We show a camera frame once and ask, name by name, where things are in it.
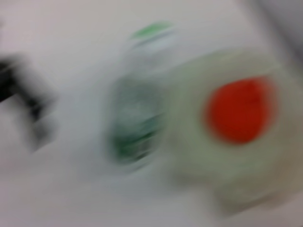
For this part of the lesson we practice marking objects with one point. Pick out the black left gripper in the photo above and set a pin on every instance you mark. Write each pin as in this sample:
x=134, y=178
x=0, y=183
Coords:
x=7, y=80

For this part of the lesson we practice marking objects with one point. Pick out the clear plastic water bottle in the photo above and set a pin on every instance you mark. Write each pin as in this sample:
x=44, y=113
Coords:
x=135, y=118

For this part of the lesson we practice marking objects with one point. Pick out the red-orange orange fruit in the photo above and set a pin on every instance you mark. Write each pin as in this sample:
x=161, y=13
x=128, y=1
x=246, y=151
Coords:
x=239, y=111

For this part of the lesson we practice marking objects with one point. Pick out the green glass fruit plate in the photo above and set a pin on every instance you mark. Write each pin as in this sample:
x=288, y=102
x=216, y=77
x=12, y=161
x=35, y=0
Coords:
x=189, y=142

